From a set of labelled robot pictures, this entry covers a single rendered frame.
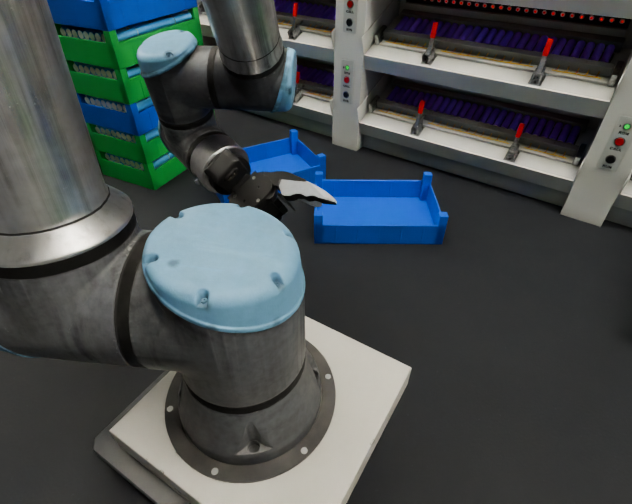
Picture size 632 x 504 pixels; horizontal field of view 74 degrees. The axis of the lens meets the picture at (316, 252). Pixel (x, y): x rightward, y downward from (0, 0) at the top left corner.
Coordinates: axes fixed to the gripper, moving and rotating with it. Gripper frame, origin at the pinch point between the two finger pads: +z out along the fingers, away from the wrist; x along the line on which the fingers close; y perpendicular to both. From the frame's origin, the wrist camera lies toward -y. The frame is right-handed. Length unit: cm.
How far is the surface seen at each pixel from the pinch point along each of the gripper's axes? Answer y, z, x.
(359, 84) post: 43, -49, -46
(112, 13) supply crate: -3, -71, -7
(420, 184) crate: 49, -16, -35
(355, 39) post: 33, -53, -51
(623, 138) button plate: 42, 14, -66
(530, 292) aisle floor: 43, 22, -27
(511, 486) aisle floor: 21.7, 39.6, 3.1
